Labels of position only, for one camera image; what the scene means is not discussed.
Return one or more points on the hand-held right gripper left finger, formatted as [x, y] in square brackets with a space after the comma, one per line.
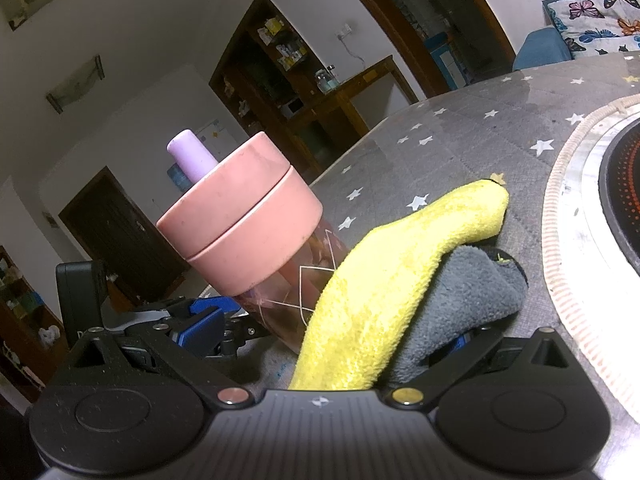
[200, 332]

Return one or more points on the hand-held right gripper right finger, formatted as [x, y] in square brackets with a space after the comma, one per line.
[475, 360]

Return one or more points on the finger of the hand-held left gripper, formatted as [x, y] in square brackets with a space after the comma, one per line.
[235, 335]
[210, 302]

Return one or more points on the pink water bottle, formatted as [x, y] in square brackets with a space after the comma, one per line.
[240, 220]

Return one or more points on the yellow grey cleaning cloth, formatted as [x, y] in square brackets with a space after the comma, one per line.
[360, 310]

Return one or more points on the wooden display cabinet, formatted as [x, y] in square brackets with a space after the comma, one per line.
[25, 310]

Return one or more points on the dark wooden door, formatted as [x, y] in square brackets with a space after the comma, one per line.
[115, 240]

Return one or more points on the blue water jug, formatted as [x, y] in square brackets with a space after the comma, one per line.
[175, 177]

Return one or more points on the white microwave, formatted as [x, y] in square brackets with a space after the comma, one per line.
[291, 109]

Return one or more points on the glass ceiling lamp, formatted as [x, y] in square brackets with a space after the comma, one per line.
[75, 85]

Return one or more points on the round built-in induction cooker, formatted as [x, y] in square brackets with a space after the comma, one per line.
[625, 200]

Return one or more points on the grey star-print table cover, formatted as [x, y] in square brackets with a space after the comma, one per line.
[450, 135]

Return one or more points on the dark wooden shelf cabinet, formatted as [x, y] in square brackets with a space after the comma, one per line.
[265, 75]

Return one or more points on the clear glass jar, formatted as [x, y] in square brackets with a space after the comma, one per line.
[323, 82]

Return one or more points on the clear bottle with black lid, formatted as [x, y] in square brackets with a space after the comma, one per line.
[334, 76]

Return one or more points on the brown wooden table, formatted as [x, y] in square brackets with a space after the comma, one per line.
[360, 77]

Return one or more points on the blue white cart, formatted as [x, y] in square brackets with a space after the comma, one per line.
[445, 65]

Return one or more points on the blue sofa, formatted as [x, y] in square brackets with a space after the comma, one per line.
[540, 47]

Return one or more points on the butterfly print pillow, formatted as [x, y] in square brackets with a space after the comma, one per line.
[595, 20]

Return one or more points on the white wall socket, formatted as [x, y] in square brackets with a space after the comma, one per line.
[344, 31]

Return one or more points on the brown wooden door frame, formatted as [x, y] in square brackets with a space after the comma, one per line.
[372, 7]

